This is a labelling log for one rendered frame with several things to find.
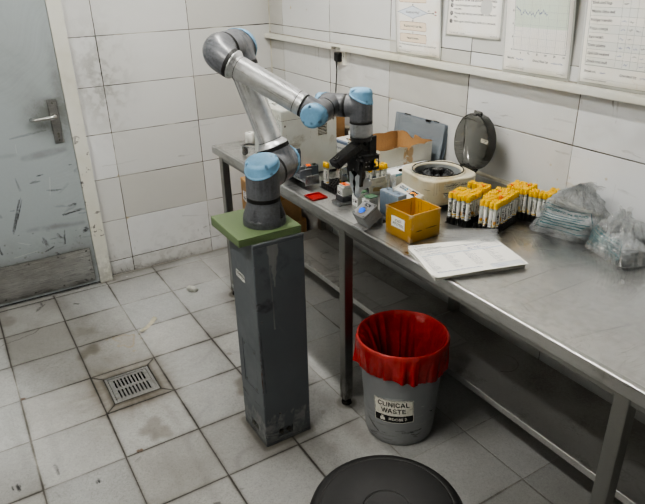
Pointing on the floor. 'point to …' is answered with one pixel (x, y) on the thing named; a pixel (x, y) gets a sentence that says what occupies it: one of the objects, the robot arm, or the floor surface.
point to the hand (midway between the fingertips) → (355, 194)
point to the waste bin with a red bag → (401, 372)
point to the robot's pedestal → (273, 335)
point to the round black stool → (384, 483)
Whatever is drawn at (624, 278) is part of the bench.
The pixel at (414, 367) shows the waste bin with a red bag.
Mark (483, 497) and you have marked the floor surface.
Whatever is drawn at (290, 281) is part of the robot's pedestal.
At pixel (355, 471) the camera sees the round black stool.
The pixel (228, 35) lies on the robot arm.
